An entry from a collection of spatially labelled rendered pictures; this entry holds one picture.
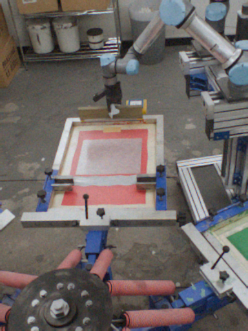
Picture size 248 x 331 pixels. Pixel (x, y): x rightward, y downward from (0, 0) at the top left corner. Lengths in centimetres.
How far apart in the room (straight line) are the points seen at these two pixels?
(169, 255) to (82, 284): 171
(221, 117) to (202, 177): 106
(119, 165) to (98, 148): 20
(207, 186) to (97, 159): 114
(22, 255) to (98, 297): 192
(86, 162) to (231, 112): 81
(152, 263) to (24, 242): 98
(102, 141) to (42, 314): 131
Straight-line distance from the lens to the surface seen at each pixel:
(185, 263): 290
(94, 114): 229
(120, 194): 199
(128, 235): 306
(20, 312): 127
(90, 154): 226
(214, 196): 303
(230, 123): 223
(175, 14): 186
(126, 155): 221
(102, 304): 123
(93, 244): 170
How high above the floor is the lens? 236
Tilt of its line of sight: 41 degrees down
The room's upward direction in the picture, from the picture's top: 7 degrees counter-clockwise
